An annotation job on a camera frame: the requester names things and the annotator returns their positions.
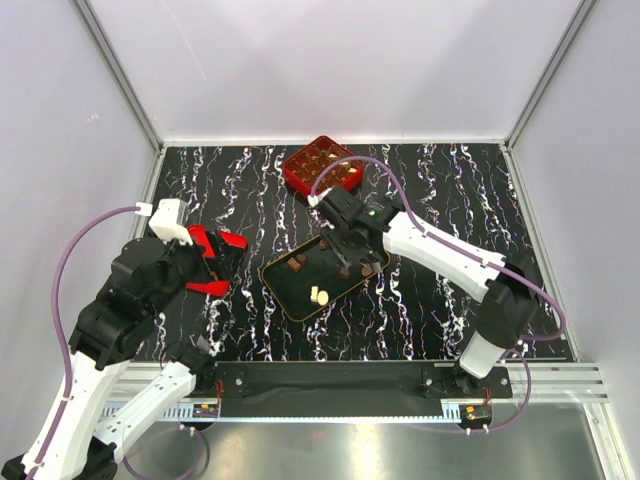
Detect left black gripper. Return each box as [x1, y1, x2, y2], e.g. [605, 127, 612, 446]
[146, 226, 245, 316]

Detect white oval chocolate bottom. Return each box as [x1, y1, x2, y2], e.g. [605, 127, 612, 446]
[317, 291, 329, 305]

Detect milk rectangular chocolate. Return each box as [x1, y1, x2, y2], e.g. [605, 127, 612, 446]
[287, 258, 302, 272]

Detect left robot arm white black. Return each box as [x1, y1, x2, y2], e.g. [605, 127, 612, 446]
[1, 225, 248, 479]

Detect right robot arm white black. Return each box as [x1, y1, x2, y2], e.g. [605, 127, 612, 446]
[308, 186, 540, 397]

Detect red compartment chocolate box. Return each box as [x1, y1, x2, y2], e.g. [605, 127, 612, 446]
[282, 135, 365, 197]

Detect red box lid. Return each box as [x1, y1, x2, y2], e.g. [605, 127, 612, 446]
[186, 225, 248, 297]

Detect black gold-rimmed tray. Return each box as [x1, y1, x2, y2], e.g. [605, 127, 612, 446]
[261, 236, 377, 322]

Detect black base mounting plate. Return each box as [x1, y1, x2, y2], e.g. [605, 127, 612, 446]
[190, 360, 513, 414]

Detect left electronics board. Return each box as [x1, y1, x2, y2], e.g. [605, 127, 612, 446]
[192, 403, 219, 419]

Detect electronics board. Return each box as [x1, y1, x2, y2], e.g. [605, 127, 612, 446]
[192, 403, 219, 419]
[461, 405, 493, 424]

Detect right electronics board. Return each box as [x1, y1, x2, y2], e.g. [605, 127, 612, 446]
[461, 405, 493, 424]

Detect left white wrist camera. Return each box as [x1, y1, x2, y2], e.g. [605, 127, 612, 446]
[148, 198, 193, 245]

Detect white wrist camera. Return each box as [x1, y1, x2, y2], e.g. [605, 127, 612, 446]
[148, 198, 193, 245]
[307, 188, 331, 209]

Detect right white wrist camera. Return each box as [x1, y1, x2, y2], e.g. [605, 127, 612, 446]
[307, 188, 331, 209]

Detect aluminium frame rail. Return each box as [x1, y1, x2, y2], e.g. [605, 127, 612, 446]
[153, 401, 462, 425]

